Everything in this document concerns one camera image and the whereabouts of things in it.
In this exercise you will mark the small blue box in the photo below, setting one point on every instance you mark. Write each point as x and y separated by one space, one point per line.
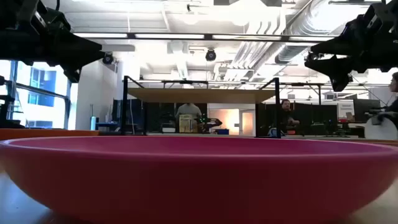
223 132

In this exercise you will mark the silver ventilation duct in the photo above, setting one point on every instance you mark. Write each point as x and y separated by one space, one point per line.
311 18

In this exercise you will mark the person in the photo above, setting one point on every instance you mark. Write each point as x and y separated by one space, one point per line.
395 84
287 116
188 109

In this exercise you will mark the black round ceiling lamp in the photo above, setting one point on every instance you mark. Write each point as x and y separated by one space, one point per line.
108 58
210 55

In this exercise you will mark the black overhead light bar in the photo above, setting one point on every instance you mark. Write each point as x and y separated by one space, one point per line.
208 36

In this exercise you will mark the yellow wooden crate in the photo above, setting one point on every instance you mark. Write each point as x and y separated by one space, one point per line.
186 124

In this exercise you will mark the pale blue cylinder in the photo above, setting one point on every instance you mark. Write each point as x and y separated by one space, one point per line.
93 123

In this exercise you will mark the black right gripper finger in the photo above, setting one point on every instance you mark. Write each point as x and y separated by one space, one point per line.
339 71
335 46

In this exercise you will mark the dark computer monitor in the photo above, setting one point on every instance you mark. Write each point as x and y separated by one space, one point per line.
367 109

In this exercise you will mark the black partition screen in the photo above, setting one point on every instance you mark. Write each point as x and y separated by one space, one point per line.
317 115
155 115

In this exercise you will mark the black metal railing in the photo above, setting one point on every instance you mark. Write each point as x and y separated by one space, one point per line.
37 90

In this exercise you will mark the white round object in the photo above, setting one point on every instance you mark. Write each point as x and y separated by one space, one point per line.
381 132

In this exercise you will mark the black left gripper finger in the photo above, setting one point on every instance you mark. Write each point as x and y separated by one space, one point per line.
73 73
84 51

